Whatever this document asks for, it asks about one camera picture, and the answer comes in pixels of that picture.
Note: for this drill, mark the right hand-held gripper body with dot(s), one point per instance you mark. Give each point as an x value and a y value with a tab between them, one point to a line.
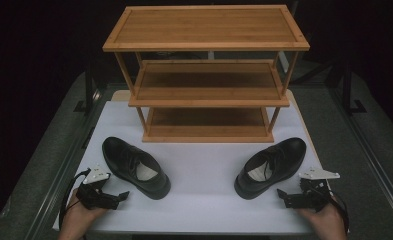
309	198

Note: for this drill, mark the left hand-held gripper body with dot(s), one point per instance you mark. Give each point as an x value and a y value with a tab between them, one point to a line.
95	198

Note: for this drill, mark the black leather lace-up shoe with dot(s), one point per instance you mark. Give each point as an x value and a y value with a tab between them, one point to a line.
284	153
124	156

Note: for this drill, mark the wooden three-tier shoe rack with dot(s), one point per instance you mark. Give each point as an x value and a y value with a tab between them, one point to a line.
205	28

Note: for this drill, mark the person's left hand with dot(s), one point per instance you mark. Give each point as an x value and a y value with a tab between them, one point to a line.
77	220

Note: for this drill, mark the person's right hand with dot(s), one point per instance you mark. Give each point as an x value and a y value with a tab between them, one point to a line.
327	223

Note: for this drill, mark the white foam mat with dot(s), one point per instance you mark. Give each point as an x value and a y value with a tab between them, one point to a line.
200	186

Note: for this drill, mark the black metal stand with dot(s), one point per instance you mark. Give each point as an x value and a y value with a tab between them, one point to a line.
349	90
89	90

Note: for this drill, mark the aluminium frame rail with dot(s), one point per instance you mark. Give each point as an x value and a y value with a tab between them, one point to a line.
374	160
60	186

